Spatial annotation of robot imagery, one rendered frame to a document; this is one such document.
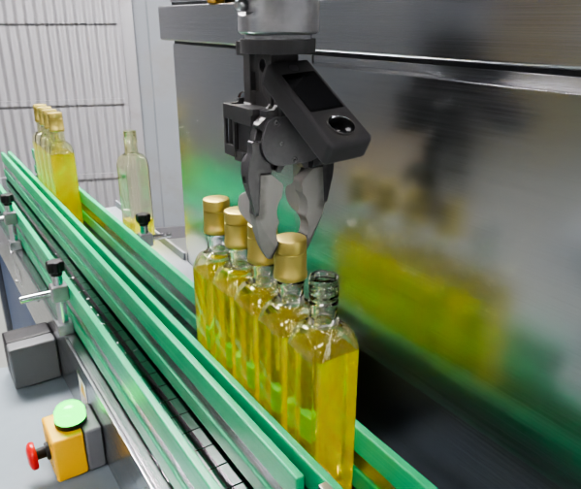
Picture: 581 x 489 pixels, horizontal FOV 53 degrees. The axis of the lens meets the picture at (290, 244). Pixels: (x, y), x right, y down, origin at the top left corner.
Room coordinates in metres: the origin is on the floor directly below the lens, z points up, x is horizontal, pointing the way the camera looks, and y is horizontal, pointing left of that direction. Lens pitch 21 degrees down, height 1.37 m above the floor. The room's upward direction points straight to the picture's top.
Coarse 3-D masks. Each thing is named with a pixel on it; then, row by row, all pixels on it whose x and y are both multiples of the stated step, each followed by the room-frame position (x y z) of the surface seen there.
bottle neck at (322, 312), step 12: (312, 276) 0.51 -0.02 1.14; (324, 276) 0.53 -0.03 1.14; (336, 276) 0.51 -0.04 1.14; (312, 288) 0.51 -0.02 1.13; (324, 288) 0.50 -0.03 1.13; (336, 288) 0.51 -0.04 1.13; (312, 300) 0.51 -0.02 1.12; (324, 300) 0.50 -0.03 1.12; (336, 300) 0.51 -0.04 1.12; (312, 312) 0.51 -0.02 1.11; (324, 312) 0.50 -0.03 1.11; (336, 312) 0.51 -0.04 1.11; (312, 324) 0.51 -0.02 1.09; (324, 324) 0.50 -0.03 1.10
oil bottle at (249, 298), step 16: (240, 288) 0.61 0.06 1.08; (256, 288) 0.59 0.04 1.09; (272, 288) 0.60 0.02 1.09; (240, 304) 0.60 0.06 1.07; (256, 304) 0.58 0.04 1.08; (240, 320) 0.60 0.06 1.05; (256, 320) 0.58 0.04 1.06; (240, 336) 0.60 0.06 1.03; (256, 336) 0.58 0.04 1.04; (240, 352) 0.60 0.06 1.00; (256, 352) 0.58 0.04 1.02; (240, 368) 0.61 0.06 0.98; (256, 368) 0.58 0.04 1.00; (256, 384) 0.58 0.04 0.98; (256, 400) 0.58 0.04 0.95
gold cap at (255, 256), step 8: (248, 224) 0.61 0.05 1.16; (248, 232) 0.60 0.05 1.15; (248, 240) 0.60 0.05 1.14; (248, 248) 0.60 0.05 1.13; (256, 248) 0.60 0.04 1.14; (248, 256) 0.61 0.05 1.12; (256, 256) 0.60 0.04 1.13; (264, 256) 0.60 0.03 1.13; (256, 264) 0.60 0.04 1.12; (264, 264) 0.59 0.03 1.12; (272, 264) 0.60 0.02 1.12
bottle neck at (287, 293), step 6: (276, 282) 0.56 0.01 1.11; (282, 282) 0.55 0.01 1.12; (300, 282) 0.55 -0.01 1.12; (282, 288) 0.55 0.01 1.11; (288, 288) 0.55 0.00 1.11; (294, 288) 0.55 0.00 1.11; (300, 288) 0.55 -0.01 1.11; (282, 294) 0.55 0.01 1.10; (288, 294) 0.55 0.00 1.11; (294, 294) 0.55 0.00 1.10; (300, 294) 0.55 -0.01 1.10; (282, 300) 0.55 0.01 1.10; (288, 300) 0.55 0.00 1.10; (294, 300) 0.55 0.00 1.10; (300, 300) 0.55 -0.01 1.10
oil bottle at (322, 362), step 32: (288, 352) 0.52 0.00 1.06; (320, 352) 0.48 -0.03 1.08; (352, 352) 0.50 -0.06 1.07; (288, 384) 0.52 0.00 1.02; (320, 384) 0.48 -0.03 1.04; (352, 384) 0.50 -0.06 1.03; (288, 416) 0.52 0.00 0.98; (320, 416) 0.48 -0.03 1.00; (352, 416) 0.50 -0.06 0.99; (320, 448) 0.48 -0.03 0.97; (352, 448) 0.51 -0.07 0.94
